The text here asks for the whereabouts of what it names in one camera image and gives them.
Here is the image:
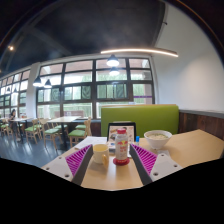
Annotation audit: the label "wooden dining table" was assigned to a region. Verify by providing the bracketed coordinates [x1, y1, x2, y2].
[9, 116, 34, 143]
[46, 115, 81, 149]

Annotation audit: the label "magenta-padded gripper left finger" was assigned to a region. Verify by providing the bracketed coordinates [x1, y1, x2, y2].
[41, 143, 95, 187]

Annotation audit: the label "red-capped clear drink bottle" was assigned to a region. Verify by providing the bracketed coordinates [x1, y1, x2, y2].
[114, 127, 130, 163]

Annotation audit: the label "black tablet with stickers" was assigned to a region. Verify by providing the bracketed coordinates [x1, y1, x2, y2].
[106, 121, 137, 146]

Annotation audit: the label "hanging pendant lamps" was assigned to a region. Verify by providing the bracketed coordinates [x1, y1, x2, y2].
[32, 54, 121, 89]

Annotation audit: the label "white bowl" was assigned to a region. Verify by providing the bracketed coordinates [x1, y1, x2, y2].
[143, 129, 173, 150]

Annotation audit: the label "green upholstered bench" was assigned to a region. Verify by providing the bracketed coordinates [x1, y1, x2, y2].
[100, 104, 180, 138]

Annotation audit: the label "curved linear ceiling light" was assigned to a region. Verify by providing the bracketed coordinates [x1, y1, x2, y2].
[100, 47, 179, 58]

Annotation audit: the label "cream mug with yellow handle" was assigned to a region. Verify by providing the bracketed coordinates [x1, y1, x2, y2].
[92, 143, 110, 167]

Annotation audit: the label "wooden chairs with green seats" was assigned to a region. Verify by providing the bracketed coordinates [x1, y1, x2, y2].
[0, 117, 93, 149]

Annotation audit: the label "person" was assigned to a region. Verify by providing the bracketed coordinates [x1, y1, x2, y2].
[7, 108, 19, 134]

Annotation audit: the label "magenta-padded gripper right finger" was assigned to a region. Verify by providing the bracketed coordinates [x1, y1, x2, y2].
[129, 143, 184, 187]

